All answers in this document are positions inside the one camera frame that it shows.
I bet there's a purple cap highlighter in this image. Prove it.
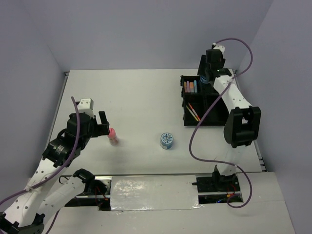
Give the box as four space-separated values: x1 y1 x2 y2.
187 81 191 93

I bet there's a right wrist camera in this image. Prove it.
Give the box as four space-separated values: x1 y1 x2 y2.
212 43 225 54

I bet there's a blue paint jar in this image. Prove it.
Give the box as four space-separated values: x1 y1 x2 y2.
160 132 174 150
200 76 209 84

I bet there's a blue cap highlighter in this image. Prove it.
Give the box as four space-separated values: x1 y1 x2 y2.
193 80 197 93

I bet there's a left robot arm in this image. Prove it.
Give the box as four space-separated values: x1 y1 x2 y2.
0 111 109 234

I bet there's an orange thin pen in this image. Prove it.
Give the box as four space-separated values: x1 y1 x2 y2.
188 103 200 121

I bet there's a yellow thin pen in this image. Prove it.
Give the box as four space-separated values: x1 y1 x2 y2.
186 106 199 122

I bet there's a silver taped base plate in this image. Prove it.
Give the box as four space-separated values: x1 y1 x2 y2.
110 175 200 211

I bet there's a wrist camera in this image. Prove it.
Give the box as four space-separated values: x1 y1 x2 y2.
212 43 225 54
77 98 94 117

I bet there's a black four-compartment organizer tray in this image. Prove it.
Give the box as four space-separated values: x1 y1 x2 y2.
180 76 229 127

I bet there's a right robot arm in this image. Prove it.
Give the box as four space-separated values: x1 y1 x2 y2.
197 45 261 191

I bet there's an orange cap highlighter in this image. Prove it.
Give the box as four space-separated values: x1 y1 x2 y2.
190 82 194 93

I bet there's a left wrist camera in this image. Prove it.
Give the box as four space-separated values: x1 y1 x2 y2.
77 98 94 117

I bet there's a pink lid small bottle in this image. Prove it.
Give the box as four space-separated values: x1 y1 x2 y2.
107 128 119 146

